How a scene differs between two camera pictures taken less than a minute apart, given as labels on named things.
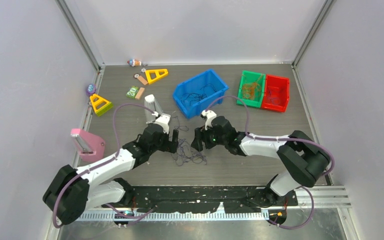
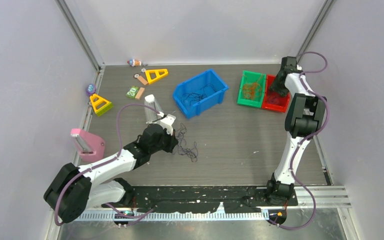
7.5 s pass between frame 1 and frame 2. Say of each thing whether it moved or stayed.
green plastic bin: stayed
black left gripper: stayed
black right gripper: moved
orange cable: stayed
